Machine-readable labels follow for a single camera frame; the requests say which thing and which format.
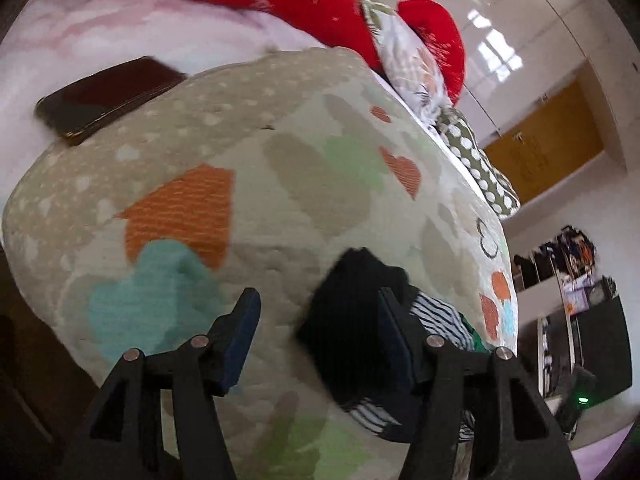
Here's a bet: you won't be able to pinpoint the navy striped children's pants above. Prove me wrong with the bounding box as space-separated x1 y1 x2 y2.
296 248 487 443

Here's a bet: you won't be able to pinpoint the white shelf unit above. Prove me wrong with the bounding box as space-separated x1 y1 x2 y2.
512 226 617 398

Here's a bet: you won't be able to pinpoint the heart patterned quilt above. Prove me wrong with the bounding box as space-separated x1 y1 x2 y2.
2 49 518 479

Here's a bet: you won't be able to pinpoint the wooden door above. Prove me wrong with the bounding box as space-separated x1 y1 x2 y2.
485 81 604 204

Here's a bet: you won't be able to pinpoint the olive hedgehog bolster pillow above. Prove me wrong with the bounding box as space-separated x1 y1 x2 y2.
435 107 521 220

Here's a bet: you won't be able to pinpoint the black smartphone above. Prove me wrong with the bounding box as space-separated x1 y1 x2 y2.
35 56 186 146

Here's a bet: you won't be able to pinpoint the floral white pillow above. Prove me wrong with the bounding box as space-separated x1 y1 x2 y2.
359 0 454 127

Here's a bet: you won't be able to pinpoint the glossy white wardrobe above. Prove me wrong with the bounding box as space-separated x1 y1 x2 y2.
381 0 585 139

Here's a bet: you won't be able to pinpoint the pink white bedsheet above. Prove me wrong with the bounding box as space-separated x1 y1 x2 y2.
0 0 321 212

